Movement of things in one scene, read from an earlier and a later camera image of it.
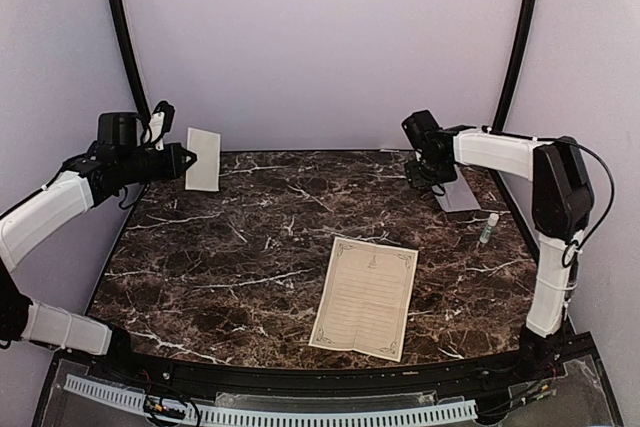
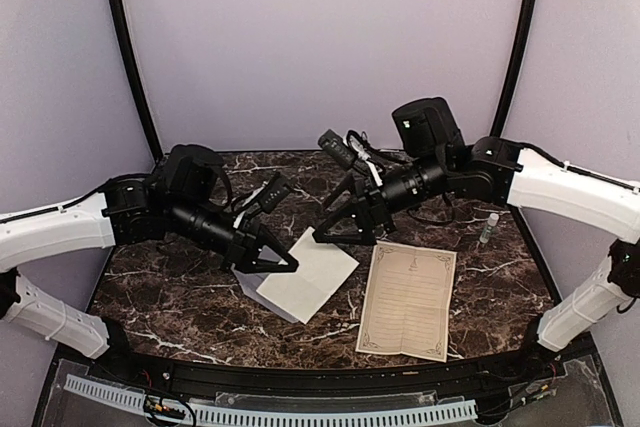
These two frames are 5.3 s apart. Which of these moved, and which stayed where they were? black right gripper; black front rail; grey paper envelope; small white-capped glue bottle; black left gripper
Moved: grey paper envelope; black right gripper; black left gripper
Stayed: small white-capped glue bottle; black front rail
